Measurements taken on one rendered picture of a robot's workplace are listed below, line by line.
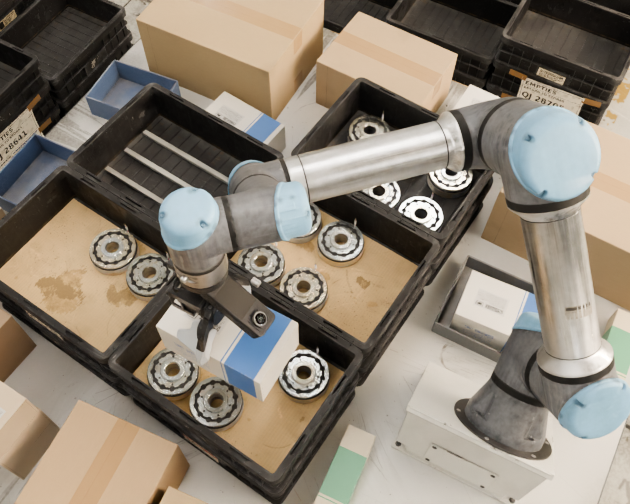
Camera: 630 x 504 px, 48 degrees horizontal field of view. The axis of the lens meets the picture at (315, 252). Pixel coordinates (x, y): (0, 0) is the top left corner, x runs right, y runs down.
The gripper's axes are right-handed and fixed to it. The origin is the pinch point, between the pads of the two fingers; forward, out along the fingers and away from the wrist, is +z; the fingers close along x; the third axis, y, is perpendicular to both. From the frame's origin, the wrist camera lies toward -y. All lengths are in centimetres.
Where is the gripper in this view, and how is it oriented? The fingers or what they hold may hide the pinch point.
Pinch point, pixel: (228, 331)
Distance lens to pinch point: 120.0
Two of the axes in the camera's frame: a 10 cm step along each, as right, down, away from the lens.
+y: -8.7, -4.2, 2.4
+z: 0.0, 5.0, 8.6
